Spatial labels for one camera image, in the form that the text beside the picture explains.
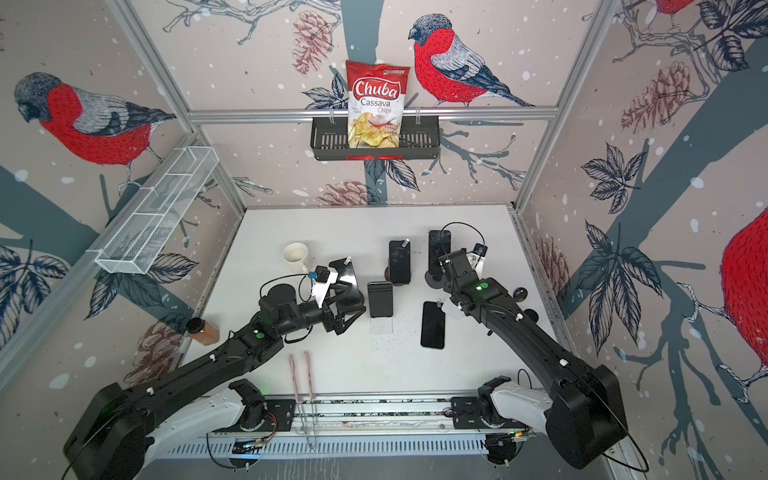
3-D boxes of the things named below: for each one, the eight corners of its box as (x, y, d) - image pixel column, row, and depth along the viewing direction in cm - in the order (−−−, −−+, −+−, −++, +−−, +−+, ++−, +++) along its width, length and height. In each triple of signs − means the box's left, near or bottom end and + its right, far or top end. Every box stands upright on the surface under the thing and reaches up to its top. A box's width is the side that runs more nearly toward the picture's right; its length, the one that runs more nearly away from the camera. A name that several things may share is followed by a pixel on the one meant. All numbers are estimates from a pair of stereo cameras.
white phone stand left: (370, 334, 89) (369, 331, 87) (371, 320, 92) (370, 317, 90) (392, 334, 89) (392, 331, 87) (392, 320, 92) (392, 317, 90)
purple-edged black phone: (389, 283, 99) (389, 266, 91) (389, 258, 105) (389, 240, 98) (409, 283, 99) (411, 266, 91) (408, 258, 105) (410, 240, 98)
